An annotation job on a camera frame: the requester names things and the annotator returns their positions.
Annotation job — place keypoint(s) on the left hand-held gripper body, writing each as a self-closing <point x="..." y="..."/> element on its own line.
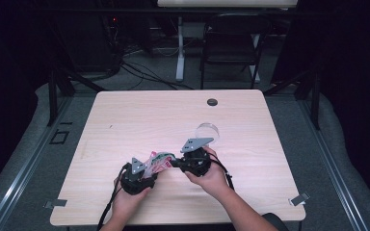
<point x="135" y="183"/>

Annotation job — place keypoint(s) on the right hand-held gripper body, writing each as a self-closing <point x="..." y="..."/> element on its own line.
<point x="196" y="162"/>

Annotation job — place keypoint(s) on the pink and white snack bag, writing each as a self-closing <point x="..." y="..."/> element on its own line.
<point x="160" y="163"/>

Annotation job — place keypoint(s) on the person's left hand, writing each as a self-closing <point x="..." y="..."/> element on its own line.
<point x="126" y="203"/>

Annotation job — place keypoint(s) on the person's right hand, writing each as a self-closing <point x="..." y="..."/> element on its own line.
<point x="213" y="181"/>

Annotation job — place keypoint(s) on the dark round table grommet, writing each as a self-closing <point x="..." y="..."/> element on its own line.
<point x="212" y="102"/>

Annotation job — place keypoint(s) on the grey tape strip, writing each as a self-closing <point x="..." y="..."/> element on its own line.
<point x="300" y="199"/>
<point x="56" y="203"/>

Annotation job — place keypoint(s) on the person's dark clothed leg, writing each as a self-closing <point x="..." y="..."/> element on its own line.
<point x="277" y="222"/>

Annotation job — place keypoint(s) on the white desk leg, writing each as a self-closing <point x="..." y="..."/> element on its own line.
<point x="180" y="48"/>
<point x="256" y="64"/>

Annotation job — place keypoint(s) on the black metal stand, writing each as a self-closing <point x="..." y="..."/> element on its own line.
<point x="53" y="96"/>
<point x="315" y="99"/>

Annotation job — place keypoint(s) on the black folding chair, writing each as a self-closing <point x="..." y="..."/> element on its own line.
<point x="234" y="35"/>

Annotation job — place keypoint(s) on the dark equipment cabinet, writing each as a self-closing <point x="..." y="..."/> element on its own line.
<point x="90" y="41"/>

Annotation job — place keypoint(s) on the white desk top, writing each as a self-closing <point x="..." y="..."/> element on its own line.
<point x="226" y="3"/>

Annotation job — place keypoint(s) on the aluminium floor rail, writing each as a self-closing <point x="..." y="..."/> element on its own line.
<point x="330" y="166"/>
<point x="22" y="173"/>

